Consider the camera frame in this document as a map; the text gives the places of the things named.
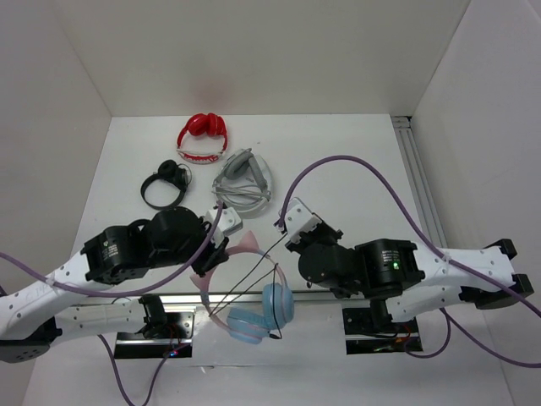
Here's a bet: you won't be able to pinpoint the pink blue cat-ear headphones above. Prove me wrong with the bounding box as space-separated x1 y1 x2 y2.
190 231 294 344

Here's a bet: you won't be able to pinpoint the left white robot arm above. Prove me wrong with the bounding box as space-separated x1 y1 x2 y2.
1 206 243 364

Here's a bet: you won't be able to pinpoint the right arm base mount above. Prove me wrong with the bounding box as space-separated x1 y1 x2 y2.
341 300 424 355

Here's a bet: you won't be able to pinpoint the black headphones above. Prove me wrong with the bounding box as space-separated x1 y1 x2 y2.
139 160 193 211

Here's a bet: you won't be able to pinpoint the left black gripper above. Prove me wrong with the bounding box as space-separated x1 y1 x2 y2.
150 216 229 277

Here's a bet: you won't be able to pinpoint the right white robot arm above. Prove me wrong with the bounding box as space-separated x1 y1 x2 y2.
285 211 533 332

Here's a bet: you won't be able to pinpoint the aluminium rail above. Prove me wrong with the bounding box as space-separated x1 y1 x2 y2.
160 291 336 306
391 116 447 247

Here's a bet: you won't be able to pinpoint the aluminium rail front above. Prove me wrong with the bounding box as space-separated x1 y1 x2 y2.
160 291 336 306

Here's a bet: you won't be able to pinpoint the grey white headphones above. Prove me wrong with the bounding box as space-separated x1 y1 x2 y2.
211 148 274 219

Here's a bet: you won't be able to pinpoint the red white headphones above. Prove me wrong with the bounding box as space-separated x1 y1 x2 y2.
176 112 228 165

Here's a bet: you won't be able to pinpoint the thin black headphone cable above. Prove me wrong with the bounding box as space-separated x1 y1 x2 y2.
209 236 288 340

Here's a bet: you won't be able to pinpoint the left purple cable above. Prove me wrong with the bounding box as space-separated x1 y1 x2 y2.
0 201 225 406

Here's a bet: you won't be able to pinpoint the aluminium rail right side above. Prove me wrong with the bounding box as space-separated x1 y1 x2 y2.
391 116 447 247

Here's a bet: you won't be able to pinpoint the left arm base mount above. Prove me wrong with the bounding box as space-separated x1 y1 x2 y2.
113 304 196 359

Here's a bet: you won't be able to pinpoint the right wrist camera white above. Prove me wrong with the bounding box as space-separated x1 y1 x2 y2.
274 197 323 244

